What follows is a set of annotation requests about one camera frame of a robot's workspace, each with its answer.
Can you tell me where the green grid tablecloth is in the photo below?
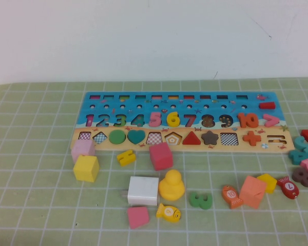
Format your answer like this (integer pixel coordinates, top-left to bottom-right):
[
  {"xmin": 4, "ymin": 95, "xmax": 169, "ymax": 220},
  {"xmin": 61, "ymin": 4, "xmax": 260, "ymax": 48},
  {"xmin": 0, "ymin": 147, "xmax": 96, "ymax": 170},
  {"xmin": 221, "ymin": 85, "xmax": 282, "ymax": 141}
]
[{"xmin": 0, "ymin": 78, "xmax": 308, "ymax": 246}]

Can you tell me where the orange fish number ten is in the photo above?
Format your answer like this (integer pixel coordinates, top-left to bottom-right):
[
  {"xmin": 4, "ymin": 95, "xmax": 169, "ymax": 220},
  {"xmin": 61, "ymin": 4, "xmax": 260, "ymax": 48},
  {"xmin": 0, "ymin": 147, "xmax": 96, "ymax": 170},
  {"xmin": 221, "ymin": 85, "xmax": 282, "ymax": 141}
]
[{"xmin": 221, "ymin": 184, "xmax": 245, "ymax": 210}]

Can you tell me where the pink number five piece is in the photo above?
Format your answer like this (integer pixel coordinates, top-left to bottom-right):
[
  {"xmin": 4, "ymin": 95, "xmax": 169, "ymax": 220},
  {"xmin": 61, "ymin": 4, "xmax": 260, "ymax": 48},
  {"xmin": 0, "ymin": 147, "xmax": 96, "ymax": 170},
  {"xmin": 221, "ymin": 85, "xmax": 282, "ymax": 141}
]
[{"xmin": 148, "ymin": 112, "xmax": 163, "ymax": 128}]

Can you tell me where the red wooden cube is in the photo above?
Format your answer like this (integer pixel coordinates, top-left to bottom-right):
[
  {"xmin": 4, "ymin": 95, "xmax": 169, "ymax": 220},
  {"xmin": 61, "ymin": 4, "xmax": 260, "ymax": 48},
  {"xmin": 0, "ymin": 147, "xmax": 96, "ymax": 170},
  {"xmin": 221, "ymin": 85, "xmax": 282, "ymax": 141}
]
[{"xmin": 148, "ymin": 141, "xmax": 174, "ymax": 172}]

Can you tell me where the red minus sign block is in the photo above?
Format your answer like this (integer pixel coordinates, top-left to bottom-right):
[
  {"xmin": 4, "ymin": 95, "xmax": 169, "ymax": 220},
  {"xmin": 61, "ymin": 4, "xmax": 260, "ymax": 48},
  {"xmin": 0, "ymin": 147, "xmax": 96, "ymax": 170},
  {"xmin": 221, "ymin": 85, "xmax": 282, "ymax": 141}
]
[{"xmin": 258, "ymin": 101, "xmax": 276, "ymax": 110}]

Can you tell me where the orange plus sign piece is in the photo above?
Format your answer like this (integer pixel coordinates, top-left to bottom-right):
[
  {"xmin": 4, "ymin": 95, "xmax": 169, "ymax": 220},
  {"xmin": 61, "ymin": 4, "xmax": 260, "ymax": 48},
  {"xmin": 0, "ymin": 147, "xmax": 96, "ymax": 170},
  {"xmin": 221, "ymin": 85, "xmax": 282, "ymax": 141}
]
[{"xmin": 242, "ymin": 130, "xmax": 262, "ymax": 147}]

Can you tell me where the yellow fish number nine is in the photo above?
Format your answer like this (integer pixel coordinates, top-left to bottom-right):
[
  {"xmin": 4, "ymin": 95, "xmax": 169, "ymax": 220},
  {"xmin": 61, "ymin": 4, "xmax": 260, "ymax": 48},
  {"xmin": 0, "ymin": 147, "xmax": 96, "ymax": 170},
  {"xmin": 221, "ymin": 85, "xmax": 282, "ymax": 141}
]
[{"xmin": 156, "ymin": 203, "xmax": 182, "ymax": 223}]

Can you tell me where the blue number puzzle board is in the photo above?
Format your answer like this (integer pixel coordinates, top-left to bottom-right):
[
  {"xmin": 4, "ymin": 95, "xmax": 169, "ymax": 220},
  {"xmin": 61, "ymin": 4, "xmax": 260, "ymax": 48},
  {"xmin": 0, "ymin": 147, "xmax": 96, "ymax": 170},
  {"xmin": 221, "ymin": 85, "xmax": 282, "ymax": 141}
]
[{"xmin": 70, "ymin": 91, "xmax": 295, "ymax": 153}]

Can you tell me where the pink greater-than sign piece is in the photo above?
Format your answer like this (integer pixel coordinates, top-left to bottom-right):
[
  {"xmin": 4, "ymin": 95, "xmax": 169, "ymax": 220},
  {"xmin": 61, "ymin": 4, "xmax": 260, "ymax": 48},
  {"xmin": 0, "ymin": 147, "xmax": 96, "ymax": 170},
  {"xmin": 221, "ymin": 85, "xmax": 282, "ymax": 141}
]
[{"xmin": 262, "ymin": 113, "xmax": 281, "ymax": 128}]

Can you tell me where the white charger plug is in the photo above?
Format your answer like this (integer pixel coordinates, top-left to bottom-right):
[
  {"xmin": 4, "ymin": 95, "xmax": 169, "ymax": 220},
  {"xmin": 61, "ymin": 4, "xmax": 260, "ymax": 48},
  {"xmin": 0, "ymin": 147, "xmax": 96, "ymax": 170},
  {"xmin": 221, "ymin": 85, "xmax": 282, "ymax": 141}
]
[{"xmin": 121, "ymin": 176, "xmax": 160, "ymax": 207}]

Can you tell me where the green circle piece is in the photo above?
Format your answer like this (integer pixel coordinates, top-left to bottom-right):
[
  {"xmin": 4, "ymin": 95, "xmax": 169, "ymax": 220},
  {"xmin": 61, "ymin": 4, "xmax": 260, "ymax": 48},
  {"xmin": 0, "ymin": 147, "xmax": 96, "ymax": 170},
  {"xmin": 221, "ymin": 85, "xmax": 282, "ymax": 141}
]
[{"xmin": 108, "ymin": 129, "xmax": 127, "ymax": 145}]

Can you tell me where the orange number ten piece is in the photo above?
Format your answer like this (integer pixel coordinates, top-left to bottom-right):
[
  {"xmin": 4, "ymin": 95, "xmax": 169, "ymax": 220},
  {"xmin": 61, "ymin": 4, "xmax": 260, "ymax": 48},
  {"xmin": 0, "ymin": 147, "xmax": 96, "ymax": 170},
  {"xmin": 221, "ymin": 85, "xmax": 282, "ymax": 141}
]
[{"xmin": 237, "ymin": 112, "xmax": 260, "ymax": 129}]

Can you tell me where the brown number eight piece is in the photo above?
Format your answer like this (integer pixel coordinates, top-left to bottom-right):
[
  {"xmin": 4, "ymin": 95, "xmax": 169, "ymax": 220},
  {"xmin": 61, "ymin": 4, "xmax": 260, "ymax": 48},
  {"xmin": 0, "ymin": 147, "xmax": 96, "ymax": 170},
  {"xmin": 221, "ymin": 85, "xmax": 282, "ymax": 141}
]
[{"xmin": 291, "ymin": 166, "xmax": 308, "ymax": 188}]

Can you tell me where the brown star piece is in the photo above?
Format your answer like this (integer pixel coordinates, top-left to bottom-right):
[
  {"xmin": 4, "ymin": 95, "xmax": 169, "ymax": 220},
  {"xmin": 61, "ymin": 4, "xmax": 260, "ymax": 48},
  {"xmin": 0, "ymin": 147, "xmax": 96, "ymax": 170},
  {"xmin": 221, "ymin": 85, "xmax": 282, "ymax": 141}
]
[{"xmin": 201, "ymin": 130, "xmax": 220, "ymax": 146}]

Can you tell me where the yellow wooden cube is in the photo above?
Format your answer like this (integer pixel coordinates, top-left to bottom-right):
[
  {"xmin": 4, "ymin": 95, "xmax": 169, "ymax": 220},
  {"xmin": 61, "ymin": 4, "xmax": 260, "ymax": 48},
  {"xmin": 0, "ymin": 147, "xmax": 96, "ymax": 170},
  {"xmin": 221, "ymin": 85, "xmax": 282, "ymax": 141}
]
[{"xmin": 72, "ymin": 154, "xmax": 101, "ymax": 183}]

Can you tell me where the green number three piece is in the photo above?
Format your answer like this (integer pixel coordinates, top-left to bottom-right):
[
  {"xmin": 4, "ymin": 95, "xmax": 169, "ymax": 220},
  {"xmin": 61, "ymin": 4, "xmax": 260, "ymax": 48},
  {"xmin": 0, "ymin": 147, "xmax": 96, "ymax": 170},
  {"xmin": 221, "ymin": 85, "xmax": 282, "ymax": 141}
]
[{"xmin": 189, "ymin": 192, "xmax": 214, "ymax": 211}]

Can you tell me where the pink trapezoid piece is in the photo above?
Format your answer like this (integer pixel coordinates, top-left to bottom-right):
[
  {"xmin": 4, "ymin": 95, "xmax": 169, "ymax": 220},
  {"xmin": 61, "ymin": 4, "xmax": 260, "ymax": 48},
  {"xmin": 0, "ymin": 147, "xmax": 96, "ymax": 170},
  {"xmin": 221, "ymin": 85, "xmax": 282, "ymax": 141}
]
[{"xmin": 127, "ymin": 206, "xmax": 150, "ymax": 230}]

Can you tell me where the teal heart piece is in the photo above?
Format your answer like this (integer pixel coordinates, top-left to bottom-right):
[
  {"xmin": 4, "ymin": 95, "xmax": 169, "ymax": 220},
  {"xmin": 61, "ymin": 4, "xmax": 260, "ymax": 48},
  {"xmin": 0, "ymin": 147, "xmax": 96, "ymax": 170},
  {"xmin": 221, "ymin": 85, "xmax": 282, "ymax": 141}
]
[{"xmin": 127, "ymin": 129, "xmax": 147, "ymax": 146}]

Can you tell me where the teal number two piece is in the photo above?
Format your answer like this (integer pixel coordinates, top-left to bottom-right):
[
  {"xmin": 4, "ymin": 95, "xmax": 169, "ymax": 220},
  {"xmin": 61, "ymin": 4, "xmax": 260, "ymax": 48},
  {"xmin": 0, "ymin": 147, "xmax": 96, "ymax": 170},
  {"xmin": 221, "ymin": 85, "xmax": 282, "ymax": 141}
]
[{"xmin": 294, "ymin": 136, "xmax": 308, "ymax": 155}]

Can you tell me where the yellow diamond piece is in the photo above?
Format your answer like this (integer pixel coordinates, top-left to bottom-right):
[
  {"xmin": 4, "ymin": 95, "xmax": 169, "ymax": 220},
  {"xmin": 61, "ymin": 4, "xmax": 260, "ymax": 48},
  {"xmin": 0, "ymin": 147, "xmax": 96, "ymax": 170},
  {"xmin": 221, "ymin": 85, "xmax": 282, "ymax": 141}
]
[{"xmin": 256, "ymin": 173, "xmax": 278, "ymax": 194}]

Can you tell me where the yellow equals sign piece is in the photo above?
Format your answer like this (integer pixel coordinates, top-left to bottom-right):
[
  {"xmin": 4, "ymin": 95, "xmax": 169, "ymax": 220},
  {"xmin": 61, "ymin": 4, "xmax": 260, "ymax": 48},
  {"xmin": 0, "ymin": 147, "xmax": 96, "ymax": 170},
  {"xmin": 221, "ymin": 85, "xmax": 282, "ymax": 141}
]
[{"xmin": 117, "ymin": 149, "xmax": 137, "ymax": 168}]

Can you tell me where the orange wooden cube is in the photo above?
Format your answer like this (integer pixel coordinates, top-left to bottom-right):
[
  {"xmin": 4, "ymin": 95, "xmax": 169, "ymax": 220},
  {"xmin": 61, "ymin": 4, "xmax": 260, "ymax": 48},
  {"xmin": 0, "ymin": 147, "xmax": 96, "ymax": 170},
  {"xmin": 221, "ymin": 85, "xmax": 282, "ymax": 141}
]
[{"xmin": 239, "ymin": 175, "xmax": 268, "ymax": 209}]

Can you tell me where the yellow number six piece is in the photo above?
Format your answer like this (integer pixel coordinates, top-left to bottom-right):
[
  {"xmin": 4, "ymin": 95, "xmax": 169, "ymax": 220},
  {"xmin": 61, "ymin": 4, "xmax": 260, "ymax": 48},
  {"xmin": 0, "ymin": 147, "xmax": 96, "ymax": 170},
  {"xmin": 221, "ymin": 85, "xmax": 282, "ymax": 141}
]
[{"xmin": 166, "ymin": 111, "xmax": 182, "ymax": 128}]

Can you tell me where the yellow rubber duck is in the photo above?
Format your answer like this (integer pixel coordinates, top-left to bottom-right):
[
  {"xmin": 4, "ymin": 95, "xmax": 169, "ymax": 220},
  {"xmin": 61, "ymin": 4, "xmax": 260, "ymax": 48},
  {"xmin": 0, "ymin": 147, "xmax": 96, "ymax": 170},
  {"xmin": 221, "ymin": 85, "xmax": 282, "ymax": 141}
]
[{"xmin": 158, "ymin": 169, "xmax": 186, "ymax": 201}]

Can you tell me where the red fish piece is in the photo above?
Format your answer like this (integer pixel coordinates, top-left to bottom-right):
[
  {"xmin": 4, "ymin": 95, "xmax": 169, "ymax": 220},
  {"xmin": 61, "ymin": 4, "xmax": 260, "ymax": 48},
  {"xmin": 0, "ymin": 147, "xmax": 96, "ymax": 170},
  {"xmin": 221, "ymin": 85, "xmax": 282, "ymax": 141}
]
[{"xmin": 276, "ymin": 176, "xmax": 300, "ymax": 200}]

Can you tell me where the teal number four piece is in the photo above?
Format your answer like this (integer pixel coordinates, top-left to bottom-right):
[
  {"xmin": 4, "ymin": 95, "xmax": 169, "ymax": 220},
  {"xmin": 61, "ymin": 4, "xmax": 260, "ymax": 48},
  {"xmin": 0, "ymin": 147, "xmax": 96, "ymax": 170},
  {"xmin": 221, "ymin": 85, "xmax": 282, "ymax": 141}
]
[{"xmin": 288, "ymin": 149, "xmax": 308, "ymax": 166}]

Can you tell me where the red triangle piece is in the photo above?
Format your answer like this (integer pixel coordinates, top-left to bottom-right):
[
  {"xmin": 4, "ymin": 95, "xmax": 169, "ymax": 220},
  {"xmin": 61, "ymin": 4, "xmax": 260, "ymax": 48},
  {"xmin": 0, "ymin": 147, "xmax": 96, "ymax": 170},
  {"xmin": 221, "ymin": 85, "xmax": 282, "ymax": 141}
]
[{"xmin": 182, "ymin": 131, "xmax": 202, "ymax": 146}]

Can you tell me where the light pink wooden cube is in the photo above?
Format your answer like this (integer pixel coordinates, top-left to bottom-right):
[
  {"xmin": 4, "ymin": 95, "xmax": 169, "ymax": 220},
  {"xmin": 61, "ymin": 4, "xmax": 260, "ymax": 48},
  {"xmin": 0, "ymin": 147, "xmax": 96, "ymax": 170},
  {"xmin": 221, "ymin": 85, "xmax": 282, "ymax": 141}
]
[{"xmin": 70, "ymin": 139, "xmax": 97, "ymax": 165}]

